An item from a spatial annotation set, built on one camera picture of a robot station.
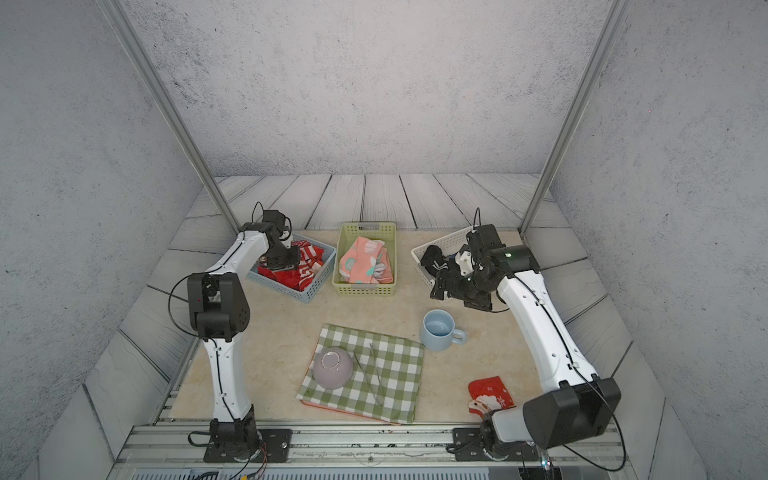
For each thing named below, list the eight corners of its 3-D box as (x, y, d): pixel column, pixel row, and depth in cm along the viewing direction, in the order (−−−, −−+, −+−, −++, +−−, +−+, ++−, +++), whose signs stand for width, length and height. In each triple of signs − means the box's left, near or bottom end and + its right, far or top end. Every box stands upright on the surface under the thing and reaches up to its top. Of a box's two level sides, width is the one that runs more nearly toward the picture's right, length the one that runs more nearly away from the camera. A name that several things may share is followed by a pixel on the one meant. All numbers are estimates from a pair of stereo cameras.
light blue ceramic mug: (423, 351, 91) (425, 339, 84) (421, 322, 97) (423, 309, 91) (461, 351, 91) (466, 339, 84) (457, 322, 97) (461, 309, 91)
